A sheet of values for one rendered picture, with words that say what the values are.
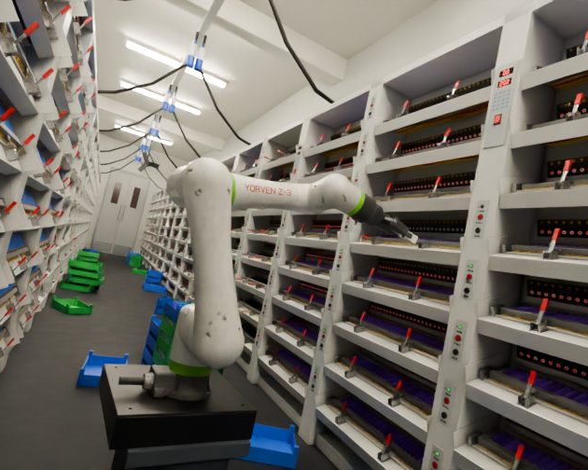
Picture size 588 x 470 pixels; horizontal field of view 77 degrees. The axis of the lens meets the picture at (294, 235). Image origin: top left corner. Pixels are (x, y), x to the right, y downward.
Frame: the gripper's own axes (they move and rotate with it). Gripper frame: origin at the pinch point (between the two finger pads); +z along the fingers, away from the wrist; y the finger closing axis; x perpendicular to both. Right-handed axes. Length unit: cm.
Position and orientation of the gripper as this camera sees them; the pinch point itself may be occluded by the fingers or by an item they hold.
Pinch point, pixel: (407, 236)
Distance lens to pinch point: 138.6
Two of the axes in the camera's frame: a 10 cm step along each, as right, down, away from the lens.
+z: 8.0, 4.2, 4.3
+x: 3.9, -9.1, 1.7
